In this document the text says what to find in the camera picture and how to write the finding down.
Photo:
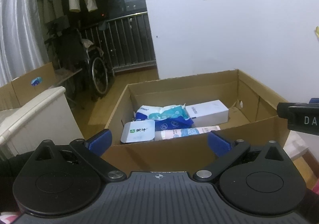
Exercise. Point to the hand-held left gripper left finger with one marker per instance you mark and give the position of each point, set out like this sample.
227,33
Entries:
99,143

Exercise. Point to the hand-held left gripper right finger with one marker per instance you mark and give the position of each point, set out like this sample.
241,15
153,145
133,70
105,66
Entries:
219,144

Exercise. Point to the white rectangular box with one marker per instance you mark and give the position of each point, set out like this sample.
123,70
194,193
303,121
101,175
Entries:
211,114

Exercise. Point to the white yogurt cup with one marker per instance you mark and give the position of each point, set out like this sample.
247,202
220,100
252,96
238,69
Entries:
138,130

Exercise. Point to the pink white packet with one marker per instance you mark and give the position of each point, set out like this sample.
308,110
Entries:
174,133

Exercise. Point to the blue wet wipes pack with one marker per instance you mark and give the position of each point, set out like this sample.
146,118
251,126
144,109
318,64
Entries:
169,115

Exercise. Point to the large cardboard box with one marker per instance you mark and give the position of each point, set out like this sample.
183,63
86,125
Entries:
162,154

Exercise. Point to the white cabinet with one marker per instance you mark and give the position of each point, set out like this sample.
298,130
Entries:
37,119

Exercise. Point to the wheelchair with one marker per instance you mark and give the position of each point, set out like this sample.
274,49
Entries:
98,74

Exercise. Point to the grey folding table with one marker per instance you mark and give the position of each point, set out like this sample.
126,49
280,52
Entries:
68,75

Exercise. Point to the blue sticker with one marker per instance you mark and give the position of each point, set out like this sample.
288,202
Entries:
36,81

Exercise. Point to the small cardboard box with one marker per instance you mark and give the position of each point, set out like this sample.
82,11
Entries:
22,89

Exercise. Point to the metal balcony railing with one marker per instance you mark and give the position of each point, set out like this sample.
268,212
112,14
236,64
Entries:
129,42

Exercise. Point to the pink patterned cloth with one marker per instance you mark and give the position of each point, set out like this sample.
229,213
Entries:
6,219

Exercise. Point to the white curtain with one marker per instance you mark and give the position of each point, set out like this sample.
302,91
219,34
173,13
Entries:
20,27

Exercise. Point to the yellow wall sticker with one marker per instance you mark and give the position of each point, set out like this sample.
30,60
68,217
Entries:
317,32

